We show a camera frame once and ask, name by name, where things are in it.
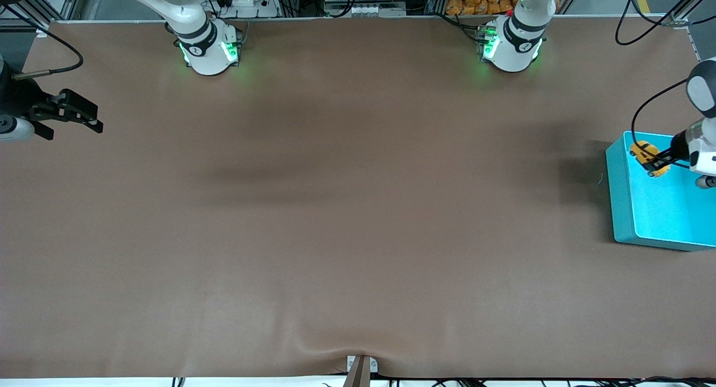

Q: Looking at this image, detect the white power strip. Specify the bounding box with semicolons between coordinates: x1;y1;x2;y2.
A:
215;0;280;17

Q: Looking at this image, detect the yellow beetle toy car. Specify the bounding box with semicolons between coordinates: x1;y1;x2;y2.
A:
629;141;672;178

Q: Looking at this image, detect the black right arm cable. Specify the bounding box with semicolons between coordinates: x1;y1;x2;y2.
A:
0;7;85;81

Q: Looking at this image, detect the brown table mat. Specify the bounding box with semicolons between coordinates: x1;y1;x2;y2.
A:
0;15;716;379

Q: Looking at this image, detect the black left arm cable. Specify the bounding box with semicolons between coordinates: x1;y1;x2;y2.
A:
615;0;716;148

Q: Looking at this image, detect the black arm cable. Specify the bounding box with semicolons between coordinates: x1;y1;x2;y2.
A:
0;7;85;81
615;0;716;148

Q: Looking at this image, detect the aluminium frame profile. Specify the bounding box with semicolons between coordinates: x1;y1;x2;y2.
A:
17;0;84;21
663;0;716;30

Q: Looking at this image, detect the grey electronics rack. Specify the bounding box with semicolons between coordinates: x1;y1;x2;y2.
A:
324;0;409;17

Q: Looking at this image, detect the metal table edge bracket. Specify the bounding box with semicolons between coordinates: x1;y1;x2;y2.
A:
347;355;378;387

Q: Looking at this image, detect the teal plastic box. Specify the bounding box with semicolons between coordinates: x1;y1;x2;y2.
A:
606;131;716;252

